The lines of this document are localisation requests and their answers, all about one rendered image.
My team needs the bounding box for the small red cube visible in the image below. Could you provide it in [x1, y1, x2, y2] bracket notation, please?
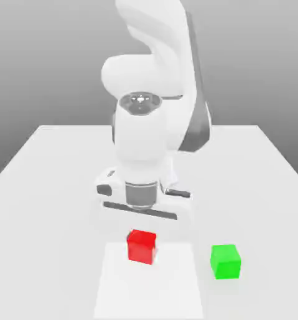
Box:
[126, 229, 157, 265]

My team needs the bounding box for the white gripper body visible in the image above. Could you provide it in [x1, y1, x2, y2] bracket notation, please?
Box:
[97, 191, 195, 229]

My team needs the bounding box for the small green cube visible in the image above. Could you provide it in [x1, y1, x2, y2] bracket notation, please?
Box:
[209, 244, 242, 280]

